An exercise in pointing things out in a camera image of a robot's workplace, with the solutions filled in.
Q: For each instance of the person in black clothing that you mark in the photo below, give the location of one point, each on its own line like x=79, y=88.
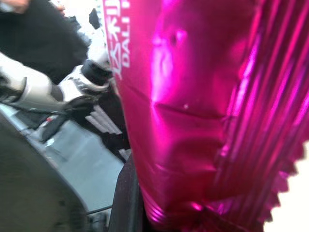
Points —
x=41, y=36

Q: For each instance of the grey slatted rack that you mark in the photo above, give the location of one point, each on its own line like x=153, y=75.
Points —
x=103, y=120

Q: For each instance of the magenta foil snack bag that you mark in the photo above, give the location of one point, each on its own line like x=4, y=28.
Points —
x=193, y=108

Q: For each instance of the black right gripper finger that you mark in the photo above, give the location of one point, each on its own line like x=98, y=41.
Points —
x=125, y=198

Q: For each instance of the dark conveyor belt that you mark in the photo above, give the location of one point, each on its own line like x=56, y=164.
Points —
x=29, y=183

